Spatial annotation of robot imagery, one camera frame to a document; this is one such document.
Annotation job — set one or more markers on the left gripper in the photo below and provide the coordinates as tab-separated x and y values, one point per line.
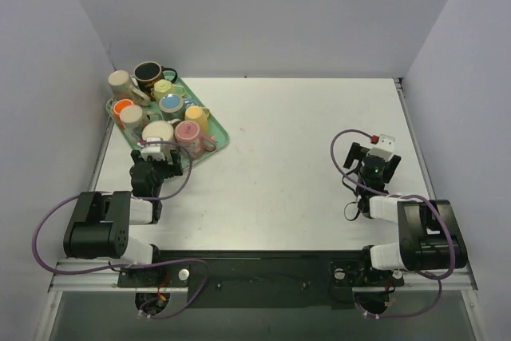
174	163

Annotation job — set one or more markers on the blue butterfly mug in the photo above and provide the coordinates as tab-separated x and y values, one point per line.
174	103

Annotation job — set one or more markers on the black mug orange pattern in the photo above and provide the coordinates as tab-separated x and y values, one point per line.
149	72

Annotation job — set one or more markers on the pink patterned mug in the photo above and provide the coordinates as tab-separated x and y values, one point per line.
190	135

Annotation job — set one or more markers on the aluminium frame rail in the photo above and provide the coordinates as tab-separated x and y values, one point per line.
106	280

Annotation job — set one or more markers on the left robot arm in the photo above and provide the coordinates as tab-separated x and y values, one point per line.
99	225

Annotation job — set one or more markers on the green floral serving tray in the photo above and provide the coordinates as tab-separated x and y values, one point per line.
216	130

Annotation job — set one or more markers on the cream floral mug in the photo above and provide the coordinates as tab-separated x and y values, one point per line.
134	119

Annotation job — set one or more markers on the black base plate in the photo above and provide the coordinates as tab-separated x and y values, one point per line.
266	279

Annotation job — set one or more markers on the white mug green inside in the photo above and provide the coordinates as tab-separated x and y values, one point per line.
162	129

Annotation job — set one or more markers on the orange mug black handle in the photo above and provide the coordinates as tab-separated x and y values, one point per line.
117	108

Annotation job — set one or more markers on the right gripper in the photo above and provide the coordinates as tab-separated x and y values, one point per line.
354	153

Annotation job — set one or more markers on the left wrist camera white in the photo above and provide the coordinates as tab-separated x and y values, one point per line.
155	148

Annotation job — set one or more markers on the beige tall mug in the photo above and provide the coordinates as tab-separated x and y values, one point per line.
123	87

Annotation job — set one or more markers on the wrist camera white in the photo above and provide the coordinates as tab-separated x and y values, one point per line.
382	146
155	148

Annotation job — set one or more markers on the light green faceted mug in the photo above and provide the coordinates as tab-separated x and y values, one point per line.
165	87

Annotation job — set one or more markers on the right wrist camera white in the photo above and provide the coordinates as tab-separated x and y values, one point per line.
382	146

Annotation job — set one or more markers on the yellow mug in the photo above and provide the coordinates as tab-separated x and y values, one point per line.
200	115

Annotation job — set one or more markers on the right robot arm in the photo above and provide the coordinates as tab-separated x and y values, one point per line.
428	234

